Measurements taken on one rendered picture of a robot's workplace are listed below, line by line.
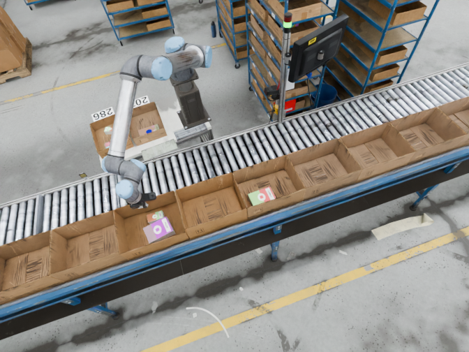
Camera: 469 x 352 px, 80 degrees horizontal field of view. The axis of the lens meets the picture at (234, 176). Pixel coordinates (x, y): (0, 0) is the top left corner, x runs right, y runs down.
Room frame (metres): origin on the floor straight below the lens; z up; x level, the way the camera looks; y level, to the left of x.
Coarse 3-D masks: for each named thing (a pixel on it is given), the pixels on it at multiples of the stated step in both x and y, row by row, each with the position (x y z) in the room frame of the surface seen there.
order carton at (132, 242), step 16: (128, 208) 0.91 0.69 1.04; (144, 208) 0.93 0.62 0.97; (160, 208) 0.94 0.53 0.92; (176, 208) 0.93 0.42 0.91; (128, 224) 0.86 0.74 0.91; (144, 224) 0.84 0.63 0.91; (176, 224) 0.82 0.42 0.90; (128, 240) 0.75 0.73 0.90; (144, 240) 0.74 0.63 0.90; (160, 240) 0.66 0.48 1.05; (176, 240) 0.68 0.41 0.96; (128, 256) 0.62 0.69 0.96
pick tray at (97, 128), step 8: (104, 120) 2.00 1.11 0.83; (112, 120) 2.02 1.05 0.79; (96, 128) 1.96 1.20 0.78; (104, 128) 1.97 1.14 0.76; (96, 136) 1.88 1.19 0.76; (104, 136) 1.86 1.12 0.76; (128, 136) 1.73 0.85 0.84; (96, 144) 1.73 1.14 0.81; (104, 144) 1.77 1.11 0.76; (128, 144) 1.69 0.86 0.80; (104, 152) 1.61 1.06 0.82
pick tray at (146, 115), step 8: (144, 104) 2.11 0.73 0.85; (152, 104) 2.13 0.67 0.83; (136, 112) 2.08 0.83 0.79; (144, 112) 2.10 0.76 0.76; (152, 112) 2.09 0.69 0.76; (136, 120) 2.01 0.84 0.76; (144, 120) 2.00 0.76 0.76; (152, 120) 1.98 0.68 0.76; (160, 120) 1.97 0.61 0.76; (136, 128) 1.91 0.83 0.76; (160, 128) 1.87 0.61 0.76; (136, 136) 1.81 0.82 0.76; (144, 136) 1.72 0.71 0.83; (152, 136) 1.74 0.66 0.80; (160, 136) 1.75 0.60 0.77; (136, 144) 1.70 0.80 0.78
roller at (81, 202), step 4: (80, 184) 1.37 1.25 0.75; (80, 188) 1.33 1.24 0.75; (80, 192) 1.29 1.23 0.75; (80, 196) 1.25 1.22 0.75; (80, 200) 1.21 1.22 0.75; (84, 200) 1.23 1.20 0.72; (80, 204) 1.18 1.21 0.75; (84, 204) 1.19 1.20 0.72; (80, 208) 1.14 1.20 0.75; (84, 208) 1.15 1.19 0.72; (80, 212) 1.10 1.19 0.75; (84, 212) 1.12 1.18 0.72; (80, 216) 1.07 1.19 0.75; (84, 216) 1.08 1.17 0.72
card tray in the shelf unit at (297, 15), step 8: (272, 0) 2.53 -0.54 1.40; (288, 0) 2.60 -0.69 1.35; (296, 0) 2.58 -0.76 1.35; (304, 0) 2.56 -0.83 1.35; (312, 0) 2.45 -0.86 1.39; (280, 8) 2.37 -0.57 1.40; (288, 8) 2.47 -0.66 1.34; (296, 8) 2.26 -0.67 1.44; (304, 8) 2.27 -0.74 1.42; (312, 8) 2.28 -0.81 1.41; (320, 8) 2.30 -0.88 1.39; (280, 16) 2.36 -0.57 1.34; (296, 16) 2.26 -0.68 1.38; (304, 16) 2.27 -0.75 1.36; (312, 16) 2.29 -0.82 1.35
